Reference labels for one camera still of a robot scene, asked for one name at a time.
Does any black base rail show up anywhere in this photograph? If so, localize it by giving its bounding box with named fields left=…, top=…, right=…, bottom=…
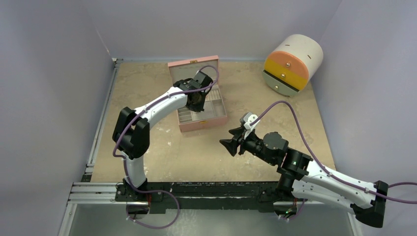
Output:
left=115, top=181, right=304, bottom=217

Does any pink jewelry box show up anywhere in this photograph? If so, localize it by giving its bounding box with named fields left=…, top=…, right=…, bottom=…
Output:
left=167, top=55, right=228, bottom=133

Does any aluminium frame rail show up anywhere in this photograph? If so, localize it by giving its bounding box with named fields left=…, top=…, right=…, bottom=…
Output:
left=58, top=58, right=124, bottom=236

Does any round drawer organizer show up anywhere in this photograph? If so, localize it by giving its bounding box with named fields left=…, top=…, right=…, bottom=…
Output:
left=262, top=34, right=324, bottom=97

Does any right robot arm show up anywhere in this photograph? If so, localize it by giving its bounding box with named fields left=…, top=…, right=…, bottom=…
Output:
left=219, top=127, right=388, bottom=228

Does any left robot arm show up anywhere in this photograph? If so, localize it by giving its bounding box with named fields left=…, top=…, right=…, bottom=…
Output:
left=112, top=70, right=217, bottom=201

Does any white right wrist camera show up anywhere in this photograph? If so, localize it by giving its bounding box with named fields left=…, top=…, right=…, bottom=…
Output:
left=240, top=112, right=259, bottom=140

